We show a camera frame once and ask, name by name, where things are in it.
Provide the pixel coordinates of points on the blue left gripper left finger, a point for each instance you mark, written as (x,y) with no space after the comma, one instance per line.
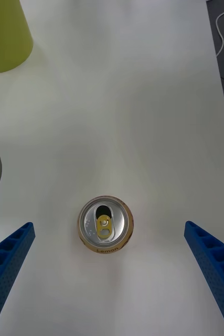
(6,262)

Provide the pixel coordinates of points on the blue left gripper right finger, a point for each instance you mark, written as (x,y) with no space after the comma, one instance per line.
(216,267)

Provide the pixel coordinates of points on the gold drink can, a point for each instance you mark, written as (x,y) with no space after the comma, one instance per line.
(105,223)

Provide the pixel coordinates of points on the yellow-green plastic bin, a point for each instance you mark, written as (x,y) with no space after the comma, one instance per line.
(4,34)

